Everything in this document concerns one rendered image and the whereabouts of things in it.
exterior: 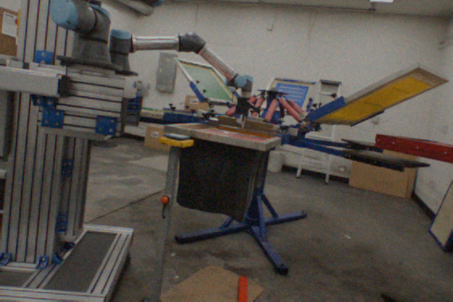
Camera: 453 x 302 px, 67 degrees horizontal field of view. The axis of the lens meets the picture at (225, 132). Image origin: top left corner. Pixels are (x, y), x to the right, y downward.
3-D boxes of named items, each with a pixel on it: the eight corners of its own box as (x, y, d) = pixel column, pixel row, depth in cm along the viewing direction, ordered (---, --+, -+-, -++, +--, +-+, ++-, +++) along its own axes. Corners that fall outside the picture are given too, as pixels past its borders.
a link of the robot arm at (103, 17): (114, 43, 154) (118, 12, 152) (93, 36, 141) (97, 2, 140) (93, 40, 158) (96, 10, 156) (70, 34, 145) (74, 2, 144)
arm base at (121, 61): (99, 65, 192) (102, 48, 191) (106, 68, 207) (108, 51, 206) (127, 70, 193) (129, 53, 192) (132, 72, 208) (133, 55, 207)
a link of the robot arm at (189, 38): (192, 24, 203) (251, 78, 216) (188, 27, 213) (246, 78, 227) (179, 40, 202) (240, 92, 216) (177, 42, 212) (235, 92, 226)
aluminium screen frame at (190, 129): (264, 151, 172) (266, 143, 171) (162, 131, 190) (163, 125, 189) (287, 140, 246) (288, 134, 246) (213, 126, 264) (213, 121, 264)
